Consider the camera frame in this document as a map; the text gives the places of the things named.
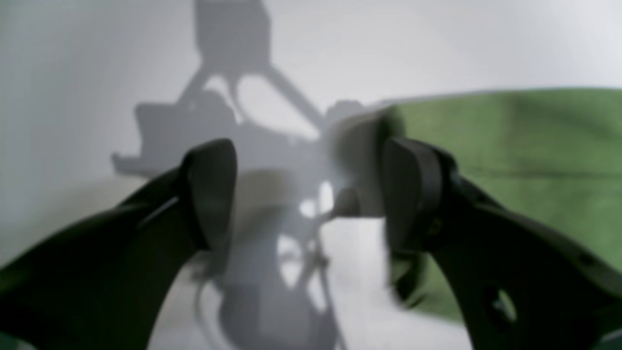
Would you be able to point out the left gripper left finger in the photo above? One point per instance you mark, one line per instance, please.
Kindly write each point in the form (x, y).
(99, 284)

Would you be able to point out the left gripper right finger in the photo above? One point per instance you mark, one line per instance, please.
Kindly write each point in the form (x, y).
(519, 284)

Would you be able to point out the green T-shirt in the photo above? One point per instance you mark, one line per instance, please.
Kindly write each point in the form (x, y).
(553, 155)

